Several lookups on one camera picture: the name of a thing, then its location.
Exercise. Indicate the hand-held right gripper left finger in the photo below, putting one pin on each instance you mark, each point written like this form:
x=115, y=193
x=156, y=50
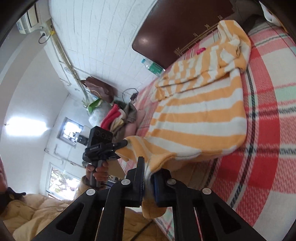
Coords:
x=140, y=178

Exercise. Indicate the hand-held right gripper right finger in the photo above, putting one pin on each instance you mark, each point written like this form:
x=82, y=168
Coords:
x=156, y=191

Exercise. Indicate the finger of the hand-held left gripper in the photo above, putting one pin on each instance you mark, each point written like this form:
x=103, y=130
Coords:
x=114, y=155
x=120, y=144

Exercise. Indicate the orange striped sweater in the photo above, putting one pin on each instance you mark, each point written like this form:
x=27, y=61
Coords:
x=196, y=120

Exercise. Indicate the person's left forearm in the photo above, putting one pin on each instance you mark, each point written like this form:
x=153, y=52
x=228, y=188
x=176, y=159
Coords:
x=82, y=188

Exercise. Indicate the person's left hand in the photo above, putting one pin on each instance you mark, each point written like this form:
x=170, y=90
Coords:
x=104, y=172

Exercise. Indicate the beige folded garment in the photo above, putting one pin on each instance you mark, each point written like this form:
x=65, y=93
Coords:
x=118, y=125

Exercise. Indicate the pink folded cloth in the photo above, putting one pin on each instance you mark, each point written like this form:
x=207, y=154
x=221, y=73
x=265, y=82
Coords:
x=135, y=129

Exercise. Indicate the clear plastic bag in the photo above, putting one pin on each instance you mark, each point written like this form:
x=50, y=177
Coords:
x=98, y=115

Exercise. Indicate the red folded sweater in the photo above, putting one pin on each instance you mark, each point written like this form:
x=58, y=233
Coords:
x=111, y=115

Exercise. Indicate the small window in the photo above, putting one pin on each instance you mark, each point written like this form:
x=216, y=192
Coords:
x=69, y=129

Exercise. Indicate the green bag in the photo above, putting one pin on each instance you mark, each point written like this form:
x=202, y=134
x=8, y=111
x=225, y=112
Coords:
x=93, y=106

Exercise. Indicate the brown bag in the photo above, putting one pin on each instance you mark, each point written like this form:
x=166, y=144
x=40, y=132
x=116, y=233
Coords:
x=99, y=89

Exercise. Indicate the large window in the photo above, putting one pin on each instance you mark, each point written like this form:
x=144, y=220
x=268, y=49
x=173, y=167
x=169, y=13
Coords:
x=60, y=180

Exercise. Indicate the ceiling light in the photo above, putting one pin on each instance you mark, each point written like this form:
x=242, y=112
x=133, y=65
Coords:
x=25, y=126

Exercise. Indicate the plastic water bottle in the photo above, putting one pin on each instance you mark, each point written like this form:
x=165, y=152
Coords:
x=153, y=67

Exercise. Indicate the person's beige jacket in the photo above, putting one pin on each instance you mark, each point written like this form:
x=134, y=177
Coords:
x=34, y=213

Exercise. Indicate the red plaid bed blanket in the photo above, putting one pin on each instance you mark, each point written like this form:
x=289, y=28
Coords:
x=266, y=139

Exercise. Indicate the small pink object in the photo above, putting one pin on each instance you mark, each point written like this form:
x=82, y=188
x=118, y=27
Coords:
x=201, y=50

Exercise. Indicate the dark wooden headboard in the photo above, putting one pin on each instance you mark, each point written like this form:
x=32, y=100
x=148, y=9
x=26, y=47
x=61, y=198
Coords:
x=175, y=30

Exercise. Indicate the white air conditioner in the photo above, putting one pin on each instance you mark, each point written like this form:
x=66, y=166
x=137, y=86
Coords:
x=30, y=19

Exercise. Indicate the brown garment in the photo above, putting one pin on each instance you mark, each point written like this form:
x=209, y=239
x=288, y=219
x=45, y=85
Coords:
x=245, y=11

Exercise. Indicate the white garment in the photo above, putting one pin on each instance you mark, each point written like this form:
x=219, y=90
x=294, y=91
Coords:
x=270, y=16

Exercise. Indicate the white wall pipe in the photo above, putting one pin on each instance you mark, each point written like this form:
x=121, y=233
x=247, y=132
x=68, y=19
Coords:
x=62, y=55

